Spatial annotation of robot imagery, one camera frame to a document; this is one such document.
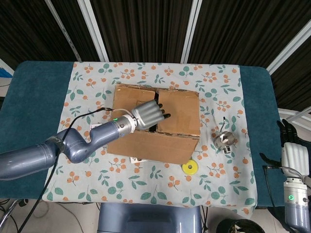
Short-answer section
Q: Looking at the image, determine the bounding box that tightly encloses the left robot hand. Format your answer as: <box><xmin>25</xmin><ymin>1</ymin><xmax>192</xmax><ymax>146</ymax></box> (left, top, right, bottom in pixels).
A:
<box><xmin>131</xmin><ymin>99</ymin><xmax>172</xmax><ymax>129</ymax></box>

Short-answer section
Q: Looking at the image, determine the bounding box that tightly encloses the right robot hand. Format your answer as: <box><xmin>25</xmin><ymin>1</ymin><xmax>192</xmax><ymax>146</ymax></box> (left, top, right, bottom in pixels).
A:
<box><xmin>259</xmin><ymin>118</ymin><xmax>311</xmax><ymax>178</ymax></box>

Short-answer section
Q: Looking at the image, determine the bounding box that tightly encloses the brown cardboard box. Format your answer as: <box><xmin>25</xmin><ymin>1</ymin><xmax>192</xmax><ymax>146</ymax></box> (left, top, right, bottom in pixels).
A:
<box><xmin>106</xmin><ymin>83</ymin><xmax>201</xmax><ymax>165</ymax></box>

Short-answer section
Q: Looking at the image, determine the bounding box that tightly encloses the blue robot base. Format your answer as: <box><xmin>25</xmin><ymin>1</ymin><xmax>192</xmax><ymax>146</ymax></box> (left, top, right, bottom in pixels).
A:
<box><xmin>98</xmin><ymin>202</ymin><xmax>203</xmax><ymax>233</ymax></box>

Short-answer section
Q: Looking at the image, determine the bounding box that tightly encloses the yellow disc with hole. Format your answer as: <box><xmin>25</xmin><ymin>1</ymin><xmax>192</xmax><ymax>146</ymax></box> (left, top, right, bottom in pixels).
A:
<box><xmin>182</xmin><ymin>159</ymin><xmax>199</xmax><ymax>175</ymax></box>

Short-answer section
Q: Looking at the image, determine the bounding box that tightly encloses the floral print tablecloth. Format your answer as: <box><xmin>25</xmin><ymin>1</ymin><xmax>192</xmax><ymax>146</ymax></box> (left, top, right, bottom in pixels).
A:
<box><xmin>41</xmin><ymin>62</ymin><xmax>259</xmax><ymax>216</ymax></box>

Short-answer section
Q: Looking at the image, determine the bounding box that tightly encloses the stainless steel pitcher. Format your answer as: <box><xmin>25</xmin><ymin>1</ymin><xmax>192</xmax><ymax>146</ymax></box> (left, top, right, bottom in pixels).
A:
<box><xmin>213</xmin><ymin>117</ymin><xmax>238</xmax><ymax>155</ymax></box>

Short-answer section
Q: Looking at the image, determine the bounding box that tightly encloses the black round bin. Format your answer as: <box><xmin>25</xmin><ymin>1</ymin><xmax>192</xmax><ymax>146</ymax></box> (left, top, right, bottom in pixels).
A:
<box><xmin>215</xmin><ymin>218</ymin><xmax>256</xmax><ymax>233</ymax></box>

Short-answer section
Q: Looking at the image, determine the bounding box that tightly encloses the teal table cover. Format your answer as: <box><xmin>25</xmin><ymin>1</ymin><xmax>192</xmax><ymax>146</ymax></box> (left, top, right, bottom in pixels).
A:
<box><xmin>0</xmin><ymin>60</ymin><xmax>284</xmax><ymax>209</ymax></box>

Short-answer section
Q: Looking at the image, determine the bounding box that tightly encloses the blue white board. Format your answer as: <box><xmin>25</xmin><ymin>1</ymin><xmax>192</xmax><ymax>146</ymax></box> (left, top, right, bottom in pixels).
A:
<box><xmin>0</xmin><ymin>58</ymin><xmax>15</xmax><ymax>81</ymax></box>

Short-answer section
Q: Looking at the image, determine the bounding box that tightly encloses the black right hand cable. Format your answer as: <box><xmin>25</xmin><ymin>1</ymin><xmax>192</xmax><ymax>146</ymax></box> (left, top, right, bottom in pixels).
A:
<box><xmin>263</xmin><ymin>165</ymin><xmax>302</xmax><ymax>212</ymax></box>

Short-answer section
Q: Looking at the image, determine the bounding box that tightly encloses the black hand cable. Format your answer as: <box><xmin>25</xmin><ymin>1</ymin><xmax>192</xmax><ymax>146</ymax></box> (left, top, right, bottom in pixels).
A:
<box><xmin>17</xmin><ymin>106</ymin><xmax>115</xmax><ymax>233</ymax></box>
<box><xmin>263</xmin><ymin>165</ymin><xmax>302</xmax><ymax>212</ymax></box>

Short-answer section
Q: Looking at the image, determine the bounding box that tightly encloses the white floor frame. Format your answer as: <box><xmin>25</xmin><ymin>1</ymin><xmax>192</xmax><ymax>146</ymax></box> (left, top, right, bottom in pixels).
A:
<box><xmin>278</xmin><ymin>108</ymin><xmax>311</xmax><ymax>124</ymax></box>

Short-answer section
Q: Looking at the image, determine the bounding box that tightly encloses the black left hand cable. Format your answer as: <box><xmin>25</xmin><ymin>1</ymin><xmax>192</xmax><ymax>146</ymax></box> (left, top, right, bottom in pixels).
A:
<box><xmin>17</xmin><ymin>106</ymin><xmax>115</xmax><ymax>233</ymax></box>

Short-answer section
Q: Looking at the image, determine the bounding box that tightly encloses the white frame post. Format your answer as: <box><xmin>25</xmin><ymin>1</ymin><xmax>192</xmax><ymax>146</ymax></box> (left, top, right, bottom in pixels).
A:
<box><xmin>181</xmin><ymin>0</ymin><xmax>203</xmax><ymax>63</ymax></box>
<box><xmin>266</xmin><ymin>23</ymin><xmax>311</xmax><ymax>75</ymax></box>
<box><xmin>77</xmin><ymin>0</ymin><xmax>109</xmax><ymax>63</ymax></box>

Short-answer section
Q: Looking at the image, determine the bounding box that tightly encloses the thin grey frame bar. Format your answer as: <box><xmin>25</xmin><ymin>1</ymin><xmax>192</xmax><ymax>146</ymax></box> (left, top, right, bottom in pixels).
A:
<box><xmin>45</xmin><ymin>0</ymin><xmax>82</xmax><ymax>63</ymax></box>

